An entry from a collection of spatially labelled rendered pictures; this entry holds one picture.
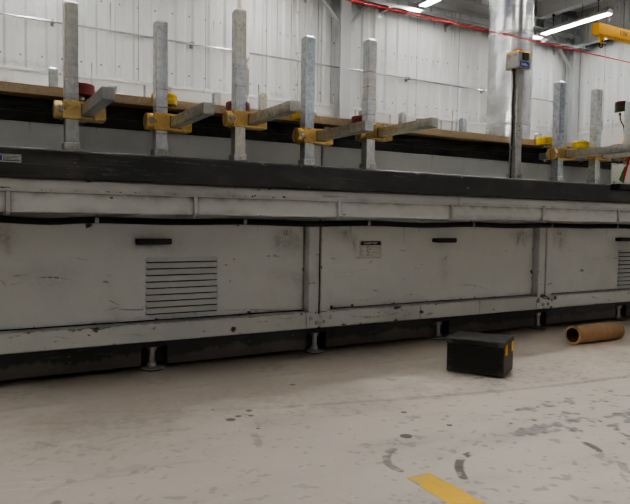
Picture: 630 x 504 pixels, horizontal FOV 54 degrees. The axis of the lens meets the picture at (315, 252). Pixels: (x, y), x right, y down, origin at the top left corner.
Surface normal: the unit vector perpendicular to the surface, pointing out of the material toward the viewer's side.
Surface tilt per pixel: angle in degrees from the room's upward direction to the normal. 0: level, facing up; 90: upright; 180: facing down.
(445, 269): 90
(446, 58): 90
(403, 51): 90
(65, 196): 90
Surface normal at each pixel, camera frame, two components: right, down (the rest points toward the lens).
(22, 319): 0.49, 0.06
